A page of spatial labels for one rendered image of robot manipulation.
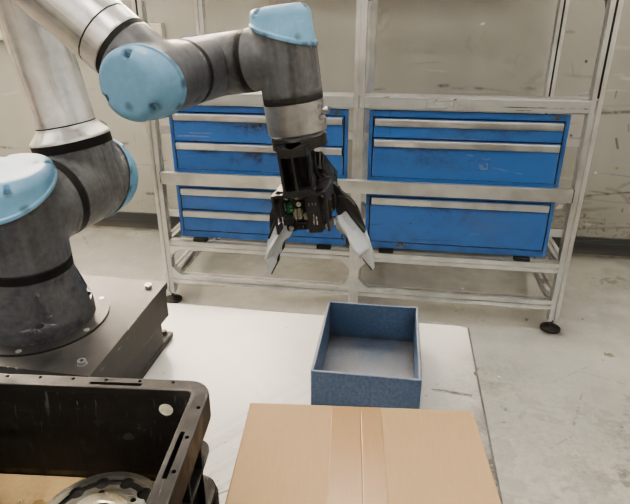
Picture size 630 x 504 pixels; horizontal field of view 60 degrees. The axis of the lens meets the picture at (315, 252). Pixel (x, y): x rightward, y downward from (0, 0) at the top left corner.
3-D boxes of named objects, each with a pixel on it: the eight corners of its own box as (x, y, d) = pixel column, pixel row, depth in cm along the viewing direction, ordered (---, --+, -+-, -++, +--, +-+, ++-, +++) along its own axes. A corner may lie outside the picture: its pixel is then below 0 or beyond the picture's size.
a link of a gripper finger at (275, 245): (244, 277, 76) (272, 224, 72) (256, 259, 81) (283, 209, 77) (263, 288, 76) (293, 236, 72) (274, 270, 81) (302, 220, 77)
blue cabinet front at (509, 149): (364, 245, 229) (369, 109, 207) (544, 256, 219) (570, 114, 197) (364, 248, 227) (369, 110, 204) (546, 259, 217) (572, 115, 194)
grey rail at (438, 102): (153, 99, 225) (152, 88, 223) (591, 110, 201) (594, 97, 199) (143, 103, 216) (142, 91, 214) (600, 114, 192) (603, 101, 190)
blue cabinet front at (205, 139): (182, 235, 240) (168, 104, 218) (345, 244, 230) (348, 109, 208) (179, 237, 238) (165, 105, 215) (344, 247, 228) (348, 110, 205)
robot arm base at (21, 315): (39, 285, 89) (26, 229, 85) (117, 302, 85) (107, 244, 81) (-43, 335, 77) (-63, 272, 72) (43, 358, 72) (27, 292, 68)
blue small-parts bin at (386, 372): (327, 335, 95) (328, 300, 93) (415, 342, 93) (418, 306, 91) (310, 411, 77) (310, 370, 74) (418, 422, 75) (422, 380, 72)
